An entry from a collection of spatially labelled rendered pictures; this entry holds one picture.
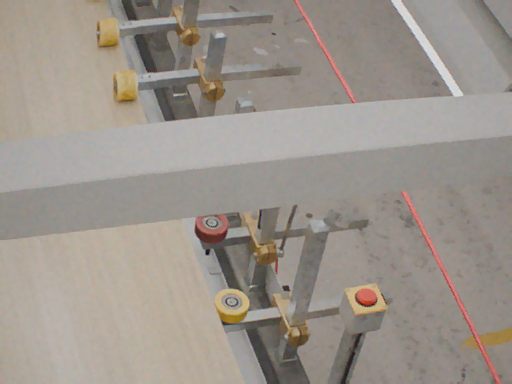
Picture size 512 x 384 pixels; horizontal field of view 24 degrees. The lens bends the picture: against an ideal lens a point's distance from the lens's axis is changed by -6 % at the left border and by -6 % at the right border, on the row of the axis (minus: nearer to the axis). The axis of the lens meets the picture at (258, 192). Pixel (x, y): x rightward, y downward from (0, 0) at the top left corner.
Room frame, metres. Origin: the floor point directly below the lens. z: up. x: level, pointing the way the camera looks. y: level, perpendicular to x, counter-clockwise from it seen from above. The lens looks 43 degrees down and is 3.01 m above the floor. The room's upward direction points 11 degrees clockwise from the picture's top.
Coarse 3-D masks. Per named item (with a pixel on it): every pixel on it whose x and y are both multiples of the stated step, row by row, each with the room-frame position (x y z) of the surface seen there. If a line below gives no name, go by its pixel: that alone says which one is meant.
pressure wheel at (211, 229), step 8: (200, 216) 2.12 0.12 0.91; (208, 216) 2.13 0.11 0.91; (216, 216) 2.14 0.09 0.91; (200, 224) 2.10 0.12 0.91; (208, 224) 2.11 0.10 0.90; (216, 224) 2.11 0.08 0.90; (224, 224) 2.11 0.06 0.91; (200, 232) 2.08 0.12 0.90; (208, 232) 2.08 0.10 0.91; (216, 232) 2.08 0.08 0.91; (224, 232) 2.09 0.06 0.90; (208, 240) 2.07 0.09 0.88; (216, 240) 2.08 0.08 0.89
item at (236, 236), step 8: (352, 216) 2.27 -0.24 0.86; (360, 216) 2.28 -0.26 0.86; (280, 224) 2.20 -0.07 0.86; (296, 224) 2.21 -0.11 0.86; (304, 224) 2.21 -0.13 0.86; (352, 224) 2.26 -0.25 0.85; (360, 224) 2.27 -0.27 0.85; (232, 232) 2.14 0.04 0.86; (240, 232) 2.14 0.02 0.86; (248, 232) 2.15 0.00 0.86; (280, 232) 2.17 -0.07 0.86; (296, 232) 2.19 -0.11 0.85; (304, 232) 2.20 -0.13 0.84; (200, 240) 2.11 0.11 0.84; (224, 240) 2.11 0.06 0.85; (232, 240) 2.12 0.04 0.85; (240, 240) 2.13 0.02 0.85; (248, 240) 2.14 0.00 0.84; (208, 248) 2.10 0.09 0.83
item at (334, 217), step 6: (330, 210) 2.27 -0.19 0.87; (336, 210) 2.27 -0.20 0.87; (324, 216) 2.24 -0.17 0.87; (330, 216) 2.24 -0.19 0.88; (336, 216) 2.25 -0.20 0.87; (342, 216) 2.24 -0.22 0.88; (330, 222) 2.23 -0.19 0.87; (336, 222) 2.23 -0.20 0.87; (342, 222) 2.24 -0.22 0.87; (348, 222) 2.25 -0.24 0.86
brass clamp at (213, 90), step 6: (198, 60) 2.65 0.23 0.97; (198, 66) 2.62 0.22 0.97; (204, 66) 2.62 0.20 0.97; (204, 78) 2.57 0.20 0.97; (198, 84) 2.60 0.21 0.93; (204, 84) 2.55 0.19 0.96; (210, 84) 2.55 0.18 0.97; (216, 84) 2.56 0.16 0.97; (204, 90) 2.54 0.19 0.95; (210, 90) 2.54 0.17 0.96; (216, 90) 2.54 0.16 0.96; (222, 90) 2.55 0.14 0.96; (204, 96) 2.55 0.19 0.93; (210, 96) 2.54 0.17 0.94; (216, 96) 2.54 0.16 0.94
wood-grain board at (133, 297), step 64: (0, 0) 2.89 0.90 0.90; (64, 0) 2.93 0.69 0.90; (0, 64) 2.57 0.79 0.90; (64, 64) 2.62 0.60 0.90; (0, 128) 2.31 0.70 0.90; (64, 128) 2.35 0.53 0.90; (0, 256) 1.86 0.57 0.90; (64, 256) 1.91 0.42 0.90; (128, 256) 1.95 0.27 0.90; (192, 256) 2.00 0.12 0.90; (0, 320) 1.67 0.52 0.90; (64, 320) 1.72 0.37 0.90; (128, 320) 1.76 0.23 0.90; (192, 320) 1.80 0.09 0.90
